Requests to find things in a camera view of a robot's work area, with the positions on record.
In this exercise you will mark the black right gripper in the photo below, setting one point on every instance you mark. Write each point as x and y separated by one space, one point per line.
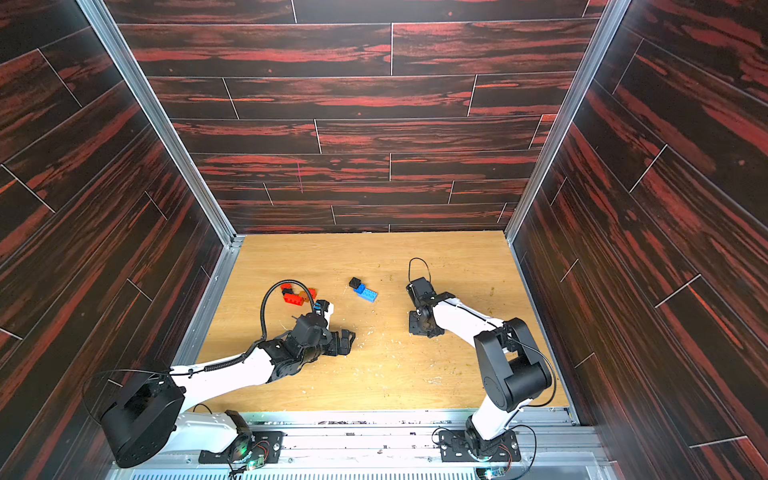
420 315

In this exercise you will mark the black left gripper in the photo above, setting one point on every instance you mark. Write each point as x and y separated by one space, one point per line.
337 350

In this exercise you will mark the light blue lego plate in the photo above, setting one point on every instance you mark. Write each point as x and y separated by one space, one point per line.
365 293

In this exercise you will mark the red 2x4 lego brick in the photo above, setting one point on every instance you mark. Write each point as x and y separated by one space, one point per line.
293 299

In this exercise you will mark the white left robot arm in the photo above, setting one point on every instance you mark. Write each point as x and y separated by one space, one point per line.
153 412

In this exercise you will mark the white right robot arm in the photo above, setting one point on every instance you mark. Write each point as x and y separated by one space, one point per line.
513 370

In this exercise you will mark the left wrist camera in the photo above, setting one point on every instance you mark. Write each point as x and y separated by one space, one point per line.
311 330

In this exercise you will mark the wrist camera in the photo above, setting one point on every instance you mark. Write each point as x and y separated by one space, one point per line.
311 330
420 291

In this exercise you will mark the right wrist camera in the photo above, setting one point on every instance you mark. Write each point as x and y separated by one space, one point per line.
420 291

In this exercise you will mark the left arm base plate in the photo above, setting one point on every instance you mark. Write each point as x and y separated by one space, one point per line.
253 450

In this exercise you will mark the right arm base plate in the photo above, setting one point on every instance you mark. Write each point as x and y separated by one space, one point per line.
467 446

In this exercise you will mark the aluminium front rail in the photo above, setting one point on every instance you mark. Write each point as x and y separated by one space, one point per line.
399 445

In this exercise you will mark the aluminium corner post left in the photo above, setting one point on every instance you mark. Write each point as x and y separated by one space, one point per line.
109 34

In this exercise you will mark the aluminium corner post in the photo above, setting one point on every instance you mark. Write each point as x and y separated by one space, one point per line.
605 31
109 34

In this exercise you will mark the aluminium corner post right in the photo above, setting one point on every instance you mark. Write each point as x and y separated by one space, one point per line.
605 31

